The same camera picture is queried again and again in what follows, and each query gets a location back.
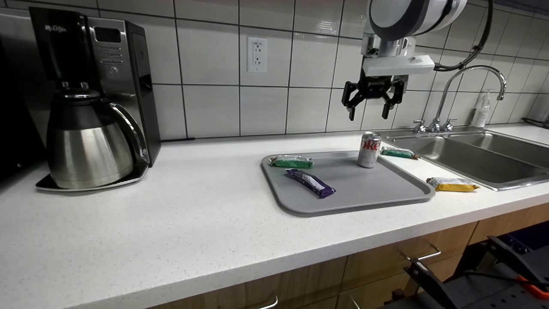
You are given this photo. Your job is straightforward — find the black stand with orange part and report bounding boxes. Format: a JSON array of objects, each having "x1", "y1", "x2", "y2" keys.
[{"x1": 386, "y1": 233, "x2": 549, "y2": 309}]

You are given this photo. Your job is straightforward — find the clear soap bottle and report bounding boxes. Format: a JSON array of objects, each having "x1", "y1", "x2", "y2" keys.
[{"x1": 468, "y1": 90, "x2": 494, "y2": 130}]

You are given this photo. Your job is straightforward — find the steel coffee carafe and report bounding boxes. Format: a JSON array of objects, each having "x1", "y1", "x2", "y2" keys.
[{"x1": 44, "y1": 89, "x2": 152, "y2": 190}]

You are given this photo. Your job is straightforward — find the black microwave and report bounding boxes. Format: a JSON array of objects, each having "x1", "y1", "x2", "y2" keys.
[{"x1": 0, "y1": 32, "x2": 48, "y2": 185}]

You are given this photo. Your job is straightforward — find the black coffee maker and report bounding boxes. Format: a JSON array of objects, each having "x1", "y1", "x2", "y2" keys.
[{"x1": 27, "y1": 5, "x2": 163, "y2": 193}]

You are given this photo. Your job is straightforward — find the green and white chocolate bar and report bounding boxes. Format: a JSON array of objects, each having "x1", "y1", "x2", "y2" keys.
[{"x1": 380, "y1": 145, "x2": 418, "y2": 161}]

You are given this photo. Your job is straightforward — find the stainless steel sink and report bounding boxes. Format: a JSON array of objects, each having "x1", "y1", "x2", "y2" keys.
[{"x1": 379, "y1": 125, "x2": 549, "y2": 192}]

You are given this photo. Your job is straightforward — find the purple chocolate bar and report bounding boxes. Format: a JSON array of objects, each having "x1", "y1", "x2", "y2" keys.
[{"x1": 283, "y1": 166, "x2": 338, "y2": 200}]

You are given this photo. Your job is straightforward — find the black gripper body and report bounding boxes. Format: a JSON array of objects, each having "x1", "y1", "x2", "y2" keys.
[{"x1": 344, "y1": 73, "x2": 410, "y2": 99}]

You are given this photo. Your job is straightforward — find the yellow chocolate bar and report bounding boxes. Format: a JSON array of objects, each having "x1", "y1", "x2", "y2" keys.
[{"x1": 425, "y1": 175, "x2": 480, "y2": 193}]

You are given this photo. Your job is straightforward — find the red and white soda can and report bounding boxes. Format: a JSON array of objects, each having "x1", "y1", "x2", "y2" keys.
[{"x1": 356, "y1": 130, "x2": 384, "y2": 169}]

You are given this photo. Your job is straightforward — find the grey plastic tray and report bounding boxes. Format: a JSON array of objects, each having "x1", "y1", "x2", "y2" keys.
[{"x1": 259, "y1": 149, "x2": 437, "y2": 217}]

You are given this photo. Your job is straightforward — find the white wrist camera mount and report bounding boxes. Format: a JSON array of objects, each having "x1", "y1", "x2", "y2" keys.
[{"x1": 362, "y1": 53, "x2": 437, "y2": 77}]

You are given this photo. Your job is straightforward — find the white wall outlet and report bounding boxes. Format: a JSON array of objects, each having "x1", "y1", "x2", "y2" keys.
[{"x1": 247, "y1": 35, "x2": 269, "y2": 73}]

